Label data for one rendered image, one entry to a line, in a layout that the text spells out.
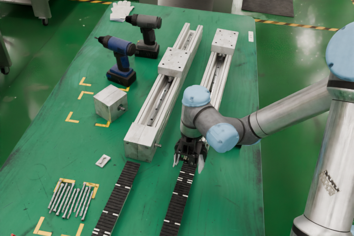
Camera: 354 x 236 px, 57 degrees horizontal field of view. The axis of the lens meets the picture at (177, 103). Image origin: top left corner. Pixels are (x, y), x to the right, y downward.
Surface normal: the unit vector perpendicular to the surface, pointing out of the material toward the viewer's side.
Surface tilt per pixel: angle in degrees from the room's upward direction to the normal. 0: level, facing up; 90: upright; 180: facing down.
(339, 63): 52
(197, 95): 0
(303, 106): 70
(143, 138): 0
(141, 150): 90
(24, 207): 0
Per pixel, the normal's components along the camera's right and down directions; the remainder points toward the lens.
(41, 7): -0.14, 0.67
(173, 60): 0.05, -0.73
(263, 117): -0.73, -0.18
